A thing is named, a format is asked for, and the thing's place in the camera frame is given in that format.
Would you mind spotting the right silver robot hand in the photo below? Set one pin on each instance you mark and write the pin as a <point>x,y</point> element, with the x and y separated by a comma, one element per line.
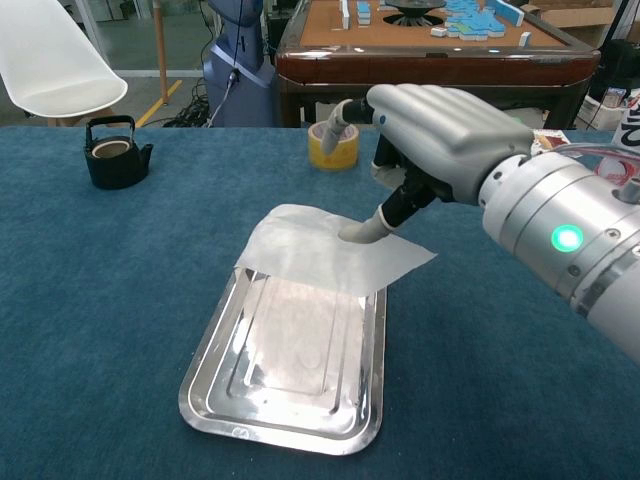
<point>440,130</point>

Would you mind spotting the white translucent paper sheet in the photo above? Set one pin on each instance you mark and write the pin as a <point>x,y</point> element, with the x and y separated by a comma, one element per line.
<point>300,250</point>

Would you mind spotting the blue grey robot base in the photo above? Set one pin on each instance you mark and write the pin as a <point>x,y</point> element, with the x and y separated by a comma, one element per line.
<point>240,95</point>

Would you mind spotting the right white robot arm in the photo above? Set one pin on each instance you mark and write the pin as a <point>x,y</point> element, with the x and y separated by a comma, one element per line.
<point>550,210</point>

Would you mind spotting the stainless steel tray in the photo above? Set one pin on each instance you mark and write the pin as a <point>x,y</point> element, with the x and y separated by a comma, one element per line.
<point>300,360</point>

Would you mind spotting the brown mahjong table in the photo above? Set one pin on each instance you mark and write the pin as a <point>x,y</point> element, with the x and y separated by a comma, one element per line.
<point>425,65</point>

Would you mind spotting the white mahjong tile flat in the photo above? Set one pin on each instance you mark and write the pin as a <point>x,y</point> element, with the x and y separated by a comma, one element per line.
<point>440,31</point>

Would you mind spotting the yellow tape roll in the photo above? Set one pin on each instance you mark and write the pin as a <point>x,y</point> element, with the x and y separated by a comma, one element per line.
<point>342,160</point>

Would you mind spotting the red white snack packet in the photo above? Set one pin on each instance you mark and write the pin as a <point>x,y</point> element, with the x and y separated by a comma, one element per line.
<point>547,140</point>

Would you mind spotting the black mahjong table centre dome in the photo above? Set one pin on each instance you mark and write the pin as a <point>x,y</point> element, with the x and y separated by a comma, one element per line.
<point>415,11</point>

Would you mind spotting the white mahjong tile standing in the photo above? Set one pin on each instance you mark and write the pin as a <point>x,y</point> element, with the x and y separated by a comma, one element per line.
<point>525,38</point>

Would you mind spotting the cardboard box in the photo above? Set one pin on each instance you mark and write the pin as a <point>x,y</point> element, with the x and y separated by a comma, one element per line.
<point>575,17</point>

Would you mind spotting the clear bottle pink label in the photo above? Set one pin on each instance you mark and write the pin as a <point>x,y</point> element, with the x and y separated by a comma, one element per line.
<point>632,125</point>

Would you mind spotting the black cast iron teapot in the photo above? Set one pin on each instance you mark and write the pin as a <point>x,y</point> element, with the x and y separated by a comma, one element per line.
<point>117,170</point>

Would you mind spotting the blue carpet table cover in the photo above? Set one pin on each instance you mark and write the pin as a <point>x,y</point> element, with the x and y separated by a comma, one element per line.
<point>100,300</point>

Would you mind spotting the white shell chair wooden legs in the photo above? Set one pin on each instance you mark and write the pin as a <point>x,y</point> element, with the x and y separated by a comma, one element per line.
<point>50,60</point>

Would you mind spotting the wooden post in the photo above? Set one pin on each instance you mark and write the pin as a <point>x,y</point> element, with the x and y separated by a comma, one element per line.
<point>160,50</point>

